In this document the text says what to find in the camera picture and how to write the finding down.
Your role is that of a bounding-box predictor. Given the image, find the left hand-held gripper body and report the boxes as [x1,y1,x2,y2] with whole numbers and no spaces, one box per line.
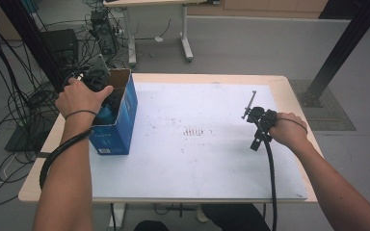
[81,54,112,92]

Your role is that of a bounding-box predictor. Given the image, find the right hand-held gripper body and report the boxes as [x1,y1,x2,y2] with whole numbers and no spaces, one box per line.
[241,90,278,142]

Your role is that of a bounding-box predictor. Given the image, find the blue cardboard box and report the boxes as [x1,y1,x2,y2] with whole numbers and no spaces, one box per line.
[89,67,139,156]

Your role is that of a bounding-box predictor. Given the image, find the person's right hand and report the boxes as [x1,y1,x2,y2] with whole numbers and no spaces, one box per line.
[268,112,309,150]

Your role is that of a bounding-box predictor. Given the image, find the person's left hand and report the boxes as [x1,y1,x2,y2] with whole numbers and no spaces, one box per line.
[55,77,115,121]

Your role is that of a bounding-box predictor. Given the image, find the black wrist band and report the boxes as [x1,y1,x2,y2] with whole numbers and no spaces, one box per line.
[276,117,309,135]
[65,109,97,121]

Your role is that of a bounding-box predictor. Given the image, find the computer tower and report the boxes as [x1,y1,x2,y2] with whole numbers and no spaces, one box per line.
[90,9,120,56]

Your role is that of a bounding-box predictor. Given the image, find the black equipment box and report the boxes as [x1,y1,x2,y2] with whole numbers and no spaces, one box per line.
[40,28,80,65]

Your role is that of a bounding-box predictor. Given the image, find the white desk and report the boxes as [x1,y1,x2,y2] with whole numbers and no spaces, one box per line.
[103,0,221,64]

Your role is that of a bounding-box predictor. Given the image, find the white table mat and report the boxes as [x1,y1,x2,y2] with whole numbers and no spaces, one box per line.
[90,82,308,200]

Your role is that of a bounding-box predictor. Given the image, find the person's dark pants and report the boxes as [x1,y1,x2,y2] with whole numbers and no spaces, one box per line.
[134,203,272,231]

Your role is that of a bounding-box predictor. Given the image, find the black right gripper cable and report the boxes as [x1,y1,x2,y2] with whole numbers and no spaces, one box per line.
[262,140,278,231]

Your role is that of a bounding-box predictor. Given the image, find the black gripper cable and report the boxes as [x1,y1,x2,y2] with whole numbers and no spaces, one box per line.
[262,140,278,231]
[39,128,93,191]

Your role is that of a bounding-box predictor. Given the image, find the black metal stand post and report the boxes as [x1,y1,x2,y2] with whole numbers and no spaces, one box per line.
[0,0,66,92]
[300,0,370,108]

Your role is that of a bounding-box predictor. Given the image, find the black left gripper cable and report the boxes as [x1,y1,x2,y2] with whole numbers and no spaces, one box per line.
[39,128,93,191]

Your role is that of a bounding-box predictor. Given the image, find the bundle of black floor cables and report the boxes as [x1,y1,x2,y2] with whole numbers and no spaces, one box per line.
[0,6,66,206]

